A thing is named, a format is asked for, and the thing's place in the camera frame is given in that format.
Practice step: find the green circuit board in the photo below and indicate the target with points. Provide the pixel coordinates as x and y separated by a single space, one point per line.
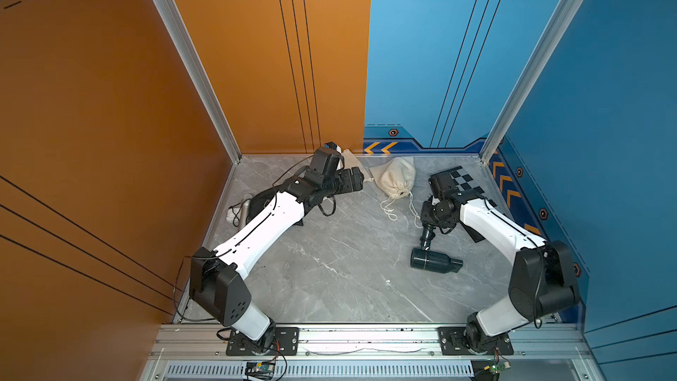
488 371
264 370

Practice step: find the silver grey hair tool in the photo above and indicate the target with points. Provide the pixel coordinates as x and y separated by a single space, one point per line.
243 214

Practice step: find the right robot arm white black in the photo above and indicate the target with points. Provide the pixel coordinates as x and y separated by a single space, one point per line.
543 274

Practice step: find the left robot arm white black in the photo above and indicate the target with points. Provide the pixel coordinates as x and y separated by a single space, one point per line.
217 277

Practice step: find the beige cloth bag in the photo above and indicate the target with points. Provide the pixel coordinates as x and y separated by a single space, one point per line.
396 180
351 161

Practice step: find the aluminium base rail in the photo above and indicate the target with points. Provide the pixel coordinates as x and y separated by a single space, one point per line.
395 351

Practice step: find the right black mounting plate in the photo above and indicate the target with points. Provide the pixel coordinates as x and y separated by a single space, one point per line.
471 341

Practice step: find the dark green hair dryer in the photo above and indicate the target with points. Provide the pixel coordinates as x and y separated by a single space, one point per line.
424 259

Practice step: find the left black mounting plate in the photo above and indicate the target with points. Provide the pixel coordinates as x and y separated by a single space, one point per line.
276 340

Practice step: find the black drawstring dryer bag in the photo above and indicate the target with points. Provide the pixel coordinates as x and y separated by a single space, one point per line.
275 201

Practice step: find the black mounting plate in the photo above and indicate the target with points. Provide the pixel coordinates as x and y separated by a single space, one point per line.
471 341
276 340

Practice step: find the right green circuit board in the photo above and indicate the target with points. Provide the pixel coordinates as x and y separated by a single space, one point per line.
488 371

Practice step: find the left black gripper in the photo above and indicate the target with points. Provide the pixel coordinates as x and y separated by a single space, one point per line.
347 184

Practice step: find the left green circuit board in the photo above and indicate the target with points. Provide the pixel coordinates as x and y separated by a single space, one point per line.
264 370

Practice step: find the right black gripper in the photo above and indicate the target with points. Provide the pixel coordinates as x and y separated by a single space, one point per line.
424 215

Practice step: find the black white checkerboard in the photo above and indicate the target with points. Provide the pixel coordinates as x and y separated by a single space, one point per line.
468 177

